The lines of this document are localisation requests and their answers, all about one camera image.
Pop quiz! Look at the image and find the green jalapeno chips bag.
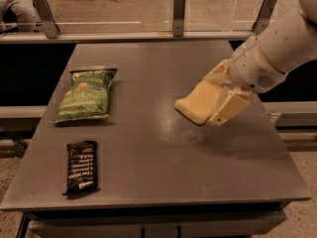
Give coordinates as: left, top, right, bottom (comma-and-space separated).
53, 65, 117, 123

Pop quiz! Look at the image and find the middle metal rail bracket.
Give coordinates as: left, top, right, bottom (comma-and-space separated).
172, 0, 186, 37

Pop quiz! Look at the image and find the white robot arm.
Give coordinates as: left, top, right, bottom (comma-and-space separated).
195, 0, 317, 126

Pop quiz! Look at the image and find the left metal rail bracket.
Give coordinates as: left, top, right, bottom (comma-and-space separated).
33, 0, 59, 39

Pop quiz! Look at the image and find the metal rail bracket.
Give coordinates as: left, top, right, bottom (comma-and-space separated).
33, 0, 59, 39
172, 0, 186, 37
252, 0, 277, 35

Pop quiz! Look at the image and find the person in background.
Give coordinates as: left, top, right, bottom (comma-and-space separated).
0, 0, 36, 32

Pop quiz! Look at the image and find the black rxbar chocolate bar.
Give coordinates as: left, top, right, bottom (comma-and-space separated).
63, 141, 98, 196

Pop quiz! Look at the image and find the grey horizontal rail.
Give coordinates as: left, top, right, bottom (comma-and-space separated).
0, 30, 255, 45

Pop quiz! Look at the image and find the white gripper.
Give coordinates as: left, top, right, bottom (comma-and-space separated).
201, 37, 287, 126

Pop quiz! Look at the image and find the right metal rail bracket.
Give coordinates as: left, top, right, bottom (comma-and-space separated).
252, 0, 277, 35

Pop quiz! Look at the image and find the grey table base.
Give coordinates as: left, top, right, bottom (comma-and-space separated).
15, 202, 286, 238

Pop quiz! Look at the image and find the yellow sponge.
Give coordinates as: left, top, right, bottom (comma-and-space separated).
174, 80, 223, 126

